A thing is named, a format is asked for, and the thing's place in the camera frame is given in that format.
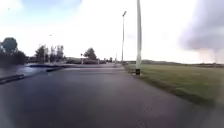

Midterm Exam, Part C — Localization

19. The dark asphalt parking area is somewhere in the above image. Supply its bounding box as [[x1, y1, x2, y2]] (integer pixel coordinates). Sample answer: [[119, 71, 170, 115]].
[[0, 64, 48, 80]]

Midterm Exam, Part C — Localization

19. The grey street lamp pole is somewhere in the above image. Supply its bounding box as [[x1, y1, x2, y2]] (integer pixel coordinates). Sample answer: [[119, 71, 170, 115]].
[[120, 10, 128, 65], [134, 0, 143, 76]]

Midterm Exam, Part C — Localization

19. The dark grey asphalt path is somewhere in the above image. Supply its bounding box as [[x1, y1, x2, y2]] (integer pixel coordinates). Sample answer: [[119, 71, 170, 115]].
[[0, 63, 224, 128]]

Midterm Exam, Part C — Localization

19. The green grass field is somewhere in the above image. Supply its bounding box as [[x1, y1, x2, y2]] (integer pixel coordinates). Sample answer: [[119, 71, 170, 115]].
[[124, 63, 224, 108]]

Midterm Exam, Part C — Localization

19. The row of trees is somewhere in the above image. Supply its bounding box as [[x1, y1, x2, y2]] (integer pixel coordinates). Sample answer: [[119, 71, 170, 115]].
[[0, 36, 65, 65]]

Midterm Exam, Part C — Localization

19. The dark hedge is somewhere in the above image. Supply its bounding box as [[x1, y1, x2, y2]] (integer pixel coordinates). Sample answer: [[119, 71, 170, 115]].
[[0, 49, 30, 67]]

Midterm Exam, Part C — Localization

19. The tree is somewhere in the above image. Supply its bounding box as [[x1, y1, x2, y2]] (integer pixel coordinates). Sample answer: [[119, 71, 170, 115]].
[[83, 47, 98, 61]]

